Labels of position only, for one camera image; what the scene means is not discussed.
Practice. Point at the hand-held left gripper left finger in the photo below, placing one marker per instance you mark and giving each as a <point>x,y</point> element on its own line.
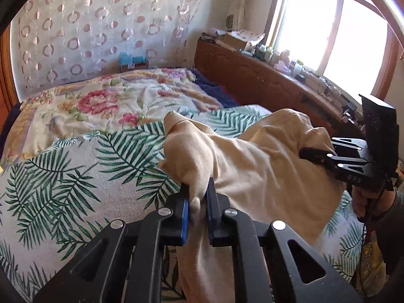
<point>185,214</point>

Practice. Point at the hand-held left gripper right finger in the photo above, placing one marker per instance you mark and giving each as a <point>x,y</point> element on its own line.
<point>212,208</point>

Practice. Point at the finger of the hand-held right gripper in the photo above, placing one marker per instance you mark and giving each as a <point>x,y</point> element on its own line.
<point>328,159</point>
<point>350,143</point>

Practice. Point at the beige printed t-shirt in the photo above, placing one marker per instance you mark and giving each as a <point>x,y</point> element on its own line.
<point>258,170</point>

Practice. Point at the person's right forearm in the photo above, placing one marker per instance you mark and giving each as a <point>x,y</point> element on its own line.
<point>391,227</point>

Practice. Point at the person's right hand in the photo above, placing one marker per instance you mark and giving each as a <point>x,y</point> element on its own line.
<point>359,202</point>

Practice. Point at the black desk gadget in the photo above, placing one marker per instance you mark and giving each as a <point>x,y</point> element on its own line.
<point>349,112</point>

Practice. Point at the pink figurine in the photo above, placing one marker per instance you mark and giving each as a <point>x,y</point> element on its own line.
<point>282,61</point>

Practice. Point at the long wooden cabinet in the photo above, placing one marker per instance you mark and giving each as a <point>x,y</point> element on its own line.
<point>252,79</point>

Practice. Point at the leaf-print bed sheet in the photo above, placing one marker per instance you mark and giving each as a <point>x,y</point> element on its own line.
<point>79,180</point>

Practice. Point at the wooden-framed window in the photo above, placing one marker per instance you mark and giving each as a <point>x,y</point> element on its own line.
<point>315,22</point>

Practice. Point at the floral blanket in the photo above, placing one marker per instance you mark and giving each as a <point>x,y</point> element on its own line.
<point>104,107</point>

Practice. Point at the cardboard box with patterned paper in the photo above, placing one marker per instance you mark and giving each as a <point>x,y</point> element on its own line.
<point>240,39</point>

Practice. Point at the box with blue cloth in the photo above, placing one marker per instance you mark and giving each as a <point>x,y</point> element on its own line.
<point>132,61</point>

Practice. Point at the small round fan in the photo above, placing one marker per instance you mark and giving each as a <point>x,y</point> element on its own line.
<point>229,22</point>

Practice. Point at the white window curtain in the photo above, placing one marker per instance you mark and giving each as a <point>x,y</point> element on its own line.
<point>241,0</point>

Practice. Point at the sheer circle-print curtain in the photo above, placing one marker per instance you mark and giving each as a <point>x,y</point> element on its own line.
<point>94,22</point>

